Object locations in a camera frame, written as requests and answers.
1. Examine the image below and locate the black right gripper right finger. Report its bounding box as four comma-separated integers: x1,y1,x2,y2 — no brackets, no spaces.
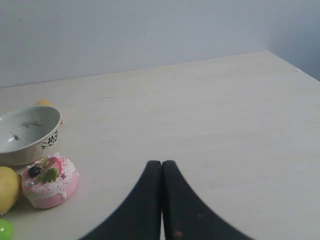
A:
161,160,251,240

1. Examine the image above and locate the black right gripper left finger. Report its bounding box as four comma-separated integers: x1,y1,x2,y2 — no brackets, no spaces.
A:
82,160,162,240

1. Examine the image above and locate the pink toy cake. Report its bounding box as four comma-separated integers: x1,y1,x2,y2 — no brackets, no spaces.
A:
21,152,80,209

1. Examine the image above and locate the yellow lemon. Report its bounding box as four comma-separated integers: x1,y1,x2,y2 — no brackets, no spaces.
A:
0,166,21,216

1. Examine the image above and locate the green toy bone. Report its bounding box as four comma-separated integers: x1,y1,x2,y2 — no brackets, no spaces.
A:
0,219,14,240

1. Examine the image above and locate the white ceramic bowl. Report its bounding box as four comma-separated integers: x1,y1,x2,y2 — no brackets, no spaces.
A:
0,105,62,166

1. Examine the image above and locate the yellow cheese wedge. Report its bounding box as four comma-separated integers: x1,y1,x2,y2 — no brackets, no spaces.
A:
33,99,64,128

